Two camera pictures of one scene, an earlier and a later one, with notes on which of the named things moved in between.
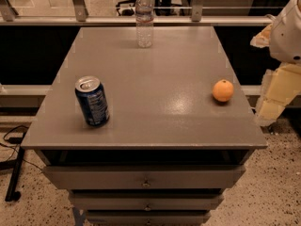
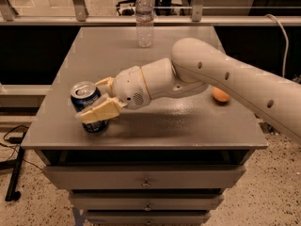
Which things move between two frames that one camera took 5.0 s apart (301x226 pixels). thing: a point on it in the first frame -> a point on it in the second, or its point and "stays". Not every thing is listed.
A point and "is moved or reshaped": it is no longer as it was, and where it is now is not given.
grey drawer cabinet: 170,148 stays
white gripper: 287,37 -> 129,88
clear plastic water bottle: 144,19 stays
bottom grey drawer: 148,217 stays
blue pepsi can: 93,101 is moved or reshaped
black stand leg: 12,193 stays
